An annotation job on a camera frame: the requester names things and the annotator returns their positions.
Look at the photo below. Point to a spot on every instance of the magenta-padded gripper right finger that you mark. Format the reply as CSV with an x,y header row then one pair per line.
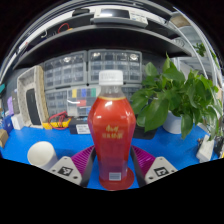
x,y
160,170

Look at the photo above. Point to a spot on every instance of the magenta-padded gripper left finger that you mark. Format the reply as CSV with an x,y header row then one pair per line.
x,y
65,170

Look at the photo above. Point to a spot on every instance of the red drink bottle white cap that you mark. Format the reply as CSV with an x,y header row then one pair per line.
x,y
111,130

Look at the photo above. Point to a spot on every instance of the black box white label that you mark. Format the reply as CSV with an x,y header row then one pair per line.
x,y
81,128

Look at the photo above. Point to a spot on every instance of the yellow multimeter red leads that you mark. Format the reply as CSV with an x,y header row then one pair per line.
x,y
46,126

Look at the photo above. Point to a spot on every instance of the white power adapter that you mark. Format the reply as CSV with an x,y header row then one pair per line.
x,y
205,150

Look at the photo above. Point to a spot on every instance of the green potted plant white pot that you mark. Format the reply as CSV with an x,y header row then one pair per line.
x,y
160,106

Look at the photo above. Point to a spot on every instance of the grey small-parts drawer cabinet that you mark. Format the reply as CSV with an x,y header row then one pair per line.
x,y
115,63
65,70
56,103
131,90

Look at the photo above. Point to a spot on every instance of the black rounded speaker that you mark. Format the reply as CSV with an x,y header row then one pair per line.
x,y
33,106

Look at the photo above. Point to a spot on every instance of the clear organizer box colourful parts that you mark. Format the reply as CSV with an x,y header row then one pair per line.
x,y
80,100

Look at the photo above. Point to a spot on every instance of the dark grey standing box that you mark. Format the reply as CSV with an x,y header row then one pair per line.
x,y
15,101

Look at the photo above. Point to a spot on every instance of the white perforated storage bin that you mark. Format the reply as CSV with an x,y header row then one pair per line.
x,y
33,75

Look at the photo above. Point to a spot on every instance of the black workbench shelf unit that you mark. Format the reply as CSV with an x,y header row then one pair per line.
x,y
100,36

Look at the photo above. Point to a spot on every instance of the white shelf unit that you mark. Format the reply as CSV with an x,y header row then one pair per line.
x,y
190,33

